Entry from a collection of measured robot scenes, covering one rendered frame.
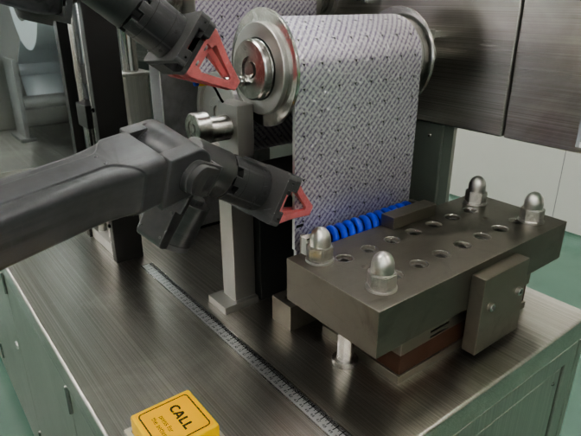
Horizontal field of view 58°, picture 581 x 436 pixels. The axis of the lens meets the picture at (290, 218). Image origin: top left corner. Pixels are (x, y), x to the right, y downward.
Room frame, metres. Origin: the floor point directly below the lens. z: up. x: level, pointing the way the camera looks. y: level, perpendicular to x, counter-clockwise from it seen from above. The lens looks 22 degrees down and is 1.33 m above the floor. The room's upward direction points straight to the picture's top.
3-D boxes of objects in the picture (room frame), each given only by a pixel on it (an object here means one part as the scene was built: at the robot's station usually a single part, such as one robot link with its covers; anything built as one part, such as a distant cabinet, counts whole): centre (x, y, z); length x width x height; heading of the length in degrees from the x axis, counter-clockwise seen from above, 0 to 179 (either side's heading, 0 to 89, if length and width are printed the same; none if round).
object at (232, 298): (0.70, 0.09, 1.05); 0.06 x 0.05 x 0.31; 128
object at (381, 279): (0.52, -0.10, 1.05); 0.04 x 0.04 x 0.04
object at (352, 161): (0.73, -0.10, 1.11); 0.23 x 0.01 x 0.18; 128
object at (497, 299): (0.59, -0.27, 0.96); 0.10 x 0.03 x 0.11; 128
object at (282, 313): (0.73, -0.10, 0.92); 0.28 x 0.04 x 0.04; 128
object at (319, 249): (0.59, -0.04, 1.05); 0.04 x 0.04 x 0.04
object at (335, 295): (0.66, -0.20, 1.00); 0.40 x 0.16 x 0.06; 128
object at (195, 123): (0.68, 0.12, 1.18); 0.04 x 0.02 x 0.04; 38
